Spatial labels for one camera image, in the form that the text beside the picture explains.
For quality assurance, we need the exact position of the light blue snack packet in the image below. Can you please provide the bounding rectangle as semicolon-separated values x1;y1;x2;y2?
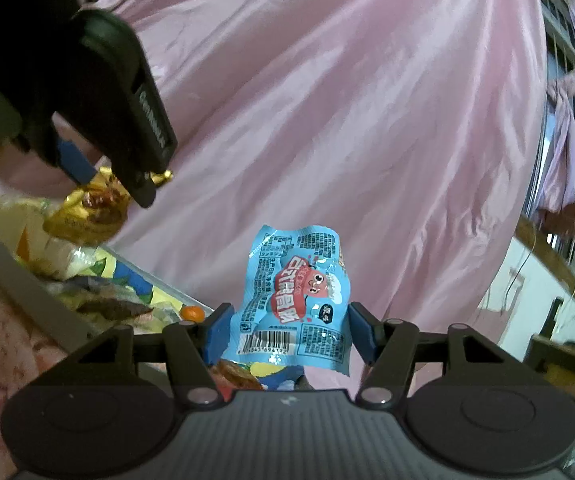
232;224;353;377

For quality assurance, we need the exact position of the grey cardboard box tray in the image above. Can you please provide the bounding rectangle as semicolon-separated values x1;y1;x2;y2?
0;222;218;357

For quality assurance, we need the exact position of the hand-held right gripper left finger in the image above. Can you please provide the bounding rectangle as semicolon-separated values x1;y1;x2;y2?
69;302;234;408

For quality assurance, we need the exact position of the wooden window frame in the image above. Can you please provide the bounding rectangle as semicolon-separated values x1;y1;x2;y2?
515;0;575;307

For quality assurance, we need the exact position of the pink satin sheet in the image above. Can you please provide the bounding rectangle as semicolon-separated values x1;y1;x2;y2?
0;0;551;392

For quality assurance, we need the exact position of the pink window curtain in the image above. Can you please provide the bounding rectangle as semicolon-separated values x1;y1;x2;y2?
532;0;575;237

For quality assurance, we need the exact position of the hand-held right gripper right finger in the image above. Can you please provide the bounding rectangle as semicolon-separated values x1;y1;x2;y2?
348;301;521;408

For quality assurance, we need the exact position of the yellow and blue patterned paper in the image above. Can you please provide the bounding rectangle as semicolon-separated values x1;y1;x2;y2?
68;247;213;322

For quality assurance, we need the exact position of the golden snack packet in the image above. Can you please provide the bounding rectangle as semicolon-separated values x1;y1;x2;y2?
42;167;175;246

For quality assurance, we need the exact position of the dark wooden furniture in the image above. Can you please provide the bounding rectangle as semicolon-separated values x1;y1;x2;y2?
522;335;575;412

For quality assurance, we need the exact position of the sandwich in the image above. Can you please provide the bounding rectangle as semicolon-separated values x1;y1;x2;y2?
0;195;98;281

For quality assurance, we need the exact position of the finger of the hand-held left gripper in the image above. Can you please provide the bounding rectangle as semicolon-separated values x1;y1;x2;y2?
112;159;159;210
52;126;100;186

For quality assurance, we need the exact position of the dark brown dried snack packet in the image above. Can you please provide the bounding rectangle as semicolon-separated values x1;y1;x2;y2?
62;280;156;321

